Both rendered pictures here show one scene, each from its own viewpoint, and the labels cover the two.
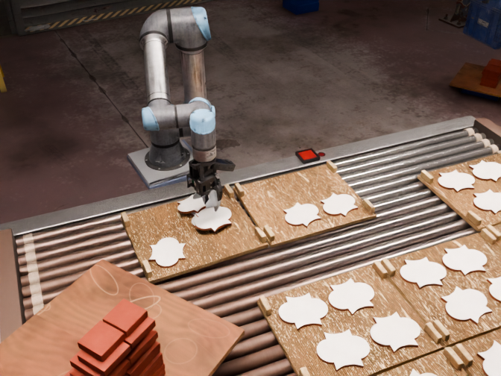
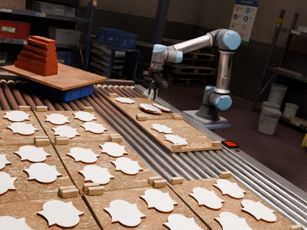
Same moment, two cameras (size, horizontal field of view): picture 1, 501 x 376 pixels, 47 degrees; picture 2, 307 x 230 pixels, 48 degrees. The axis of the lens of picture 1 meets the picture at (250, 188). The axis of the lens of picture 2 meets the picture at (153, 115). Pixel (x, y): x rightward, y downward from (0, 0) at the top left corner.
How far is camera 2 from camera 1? 237 cm
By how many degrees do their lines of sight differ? 71
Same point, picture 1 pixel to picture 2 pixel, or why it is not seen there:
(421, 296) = (92, 145)
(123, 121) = not seen: outside the picture
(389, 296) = (93, 137)
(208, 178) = (149, 78)
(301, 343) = (64, 113)
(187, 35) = (219, 40)
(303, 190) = (187, 134)
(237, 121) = not seen: outside the picture
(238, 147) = not seen: outside the picture
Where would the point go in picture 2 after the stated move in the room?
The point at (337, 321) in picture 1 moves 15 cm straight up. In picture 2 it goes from (76, 122) to (80, 96)
